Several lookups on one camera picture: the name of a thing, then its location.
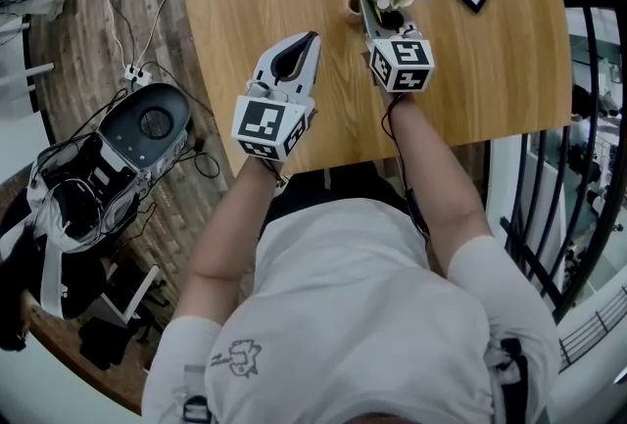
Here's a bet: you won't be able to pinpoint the person's right forearm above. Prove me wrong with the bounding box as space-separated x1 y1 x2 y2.
383 91 494 277

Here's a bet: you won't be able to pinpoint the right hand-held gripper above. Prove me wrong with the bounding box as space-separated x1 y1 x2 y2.
359 0 437 95

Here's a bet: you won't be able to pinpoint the grey backpack with oval shell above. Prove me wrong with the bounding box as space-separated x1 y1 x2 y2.
26 82 194 255

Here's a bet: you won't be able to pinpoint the white t-shirt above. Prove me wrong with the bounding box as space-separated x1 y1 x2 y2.
143 196 562 424

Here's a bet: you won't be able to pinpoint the dark wrist band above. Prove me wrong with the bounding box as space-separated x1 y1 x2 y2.
264 158 287 189

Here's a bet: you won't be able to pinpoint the black cloth bag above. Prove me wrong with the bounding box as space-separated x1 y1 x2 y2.
0 200 110 321

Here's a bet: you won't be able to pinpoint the white table frame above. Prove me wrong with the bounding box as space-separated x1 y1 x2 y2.
0 14 56 116

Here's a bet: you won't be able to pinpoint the black metal railing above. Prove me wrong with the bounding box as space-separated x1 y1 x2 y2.
498 0 627 326

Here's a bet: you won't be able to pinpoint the thin white cable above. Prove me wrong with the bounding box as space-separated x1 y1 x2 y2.
51 0 140 70

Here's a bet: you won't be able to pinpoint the small white power socket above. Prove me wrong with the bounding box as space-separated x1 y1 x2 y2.
122 63 152 84

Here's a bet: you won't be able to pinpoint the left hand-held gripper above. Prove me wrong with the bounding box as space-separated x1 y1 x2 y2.
230 30 323 164

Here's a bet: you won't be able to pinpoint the person's left forearm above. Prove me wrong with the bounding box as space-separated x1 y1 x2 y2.
188 156 288 287

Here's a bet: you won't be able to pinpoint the brown ceramic cup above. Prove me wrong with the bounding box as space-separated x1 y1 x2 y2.
344 0 366 25

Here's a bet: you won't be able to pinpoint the black wrist cord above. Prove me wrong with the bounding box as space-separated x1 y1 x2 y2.
381 93 433 248

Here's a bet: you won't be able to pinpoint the curved wooden counter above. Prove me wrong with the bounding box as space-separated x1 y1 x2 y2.
0 294 164 414

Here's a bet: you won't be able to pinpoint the black trousers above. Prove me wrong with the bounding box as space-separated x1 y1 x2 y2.
263 161 409 228

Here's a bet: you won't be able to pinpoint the grey shoulder strap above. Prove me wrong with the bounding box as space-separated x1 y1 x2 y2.
483 338 531 424
182 362 215 424

